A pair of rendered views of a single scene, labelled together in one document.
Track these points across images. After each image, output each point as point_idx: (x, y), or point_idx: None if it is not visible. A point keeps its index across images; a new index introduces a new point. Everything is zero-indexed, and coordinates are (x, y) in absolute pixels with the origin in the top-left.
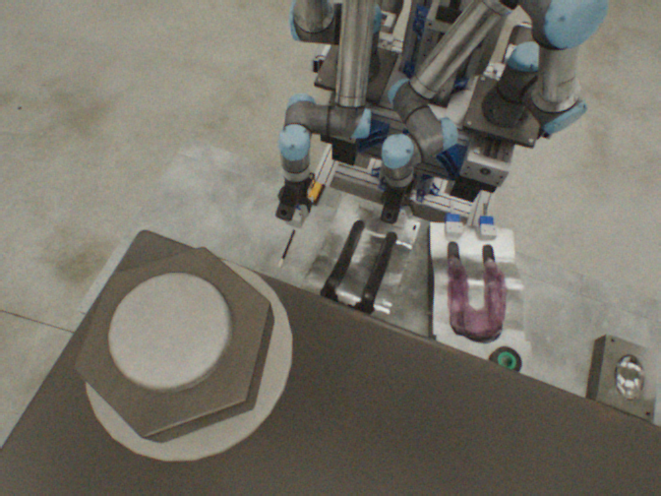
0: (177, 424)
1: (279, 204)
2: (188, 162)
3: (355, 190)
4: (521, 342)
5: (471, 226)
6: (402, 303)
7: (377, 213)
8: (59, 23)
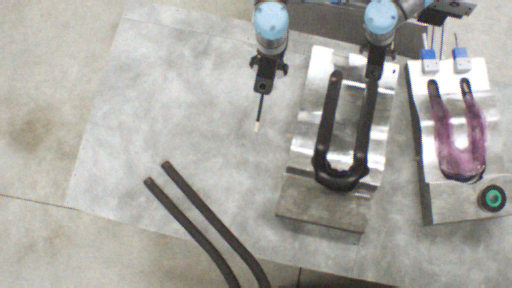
0: None
1: (257, 77)
2: (134, 27)
3: (305, 8)
4: (504, 176)
5: (447, 60)
6: (390, 151)
7: (353, 59)
8: None
